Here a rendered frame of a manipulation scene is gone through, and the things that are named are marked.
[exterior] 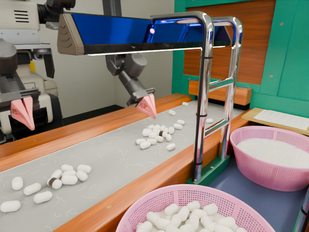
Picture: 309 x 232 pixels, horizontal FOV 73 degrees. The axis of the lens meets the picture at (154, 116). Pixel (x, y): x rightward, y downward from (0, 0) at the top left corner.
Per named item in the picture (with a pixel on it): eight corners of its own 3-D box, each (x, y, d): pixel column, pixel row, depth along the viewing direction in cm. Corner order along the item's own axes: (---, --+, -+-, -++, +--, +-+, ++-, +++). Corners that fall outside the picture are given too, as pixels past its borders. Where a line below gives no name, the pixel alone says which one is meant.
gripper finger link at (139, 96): (165, 110, 71) (150, 89, 73) (150, 116, 66) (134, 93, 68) (155, 121, 75) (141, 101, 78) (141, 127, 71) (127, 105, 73)
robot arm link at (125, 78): (126, 76, 81) (114, 78, 77) (134, 63, 76) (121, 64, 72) (136, 89, 79) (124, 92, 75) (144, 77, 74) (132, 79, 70)
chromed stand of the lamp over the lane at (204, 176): (144, 169, 67) (140, 14, 51) (181, 147, 80) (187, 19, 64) (194, 199, 54) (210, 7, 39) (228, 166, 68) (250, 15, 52)
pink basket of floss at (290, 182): (244, 200, 54) (250, 168, 51) (217, 148, 79) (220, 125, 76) (348, 200, 54) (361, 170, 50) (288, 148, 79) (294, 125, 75)
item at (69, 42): (57, 53, 41) (50, 13, 39) (212, 45, 84) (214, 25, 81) (76, 55, 36) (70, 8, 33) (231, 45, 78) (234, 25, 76)
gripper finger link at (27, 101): (44, 118, 52) (28, 90, 54) (11, 128, 47) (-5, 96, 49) (42, 132, 56) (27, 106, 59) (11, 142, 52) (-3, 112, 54)
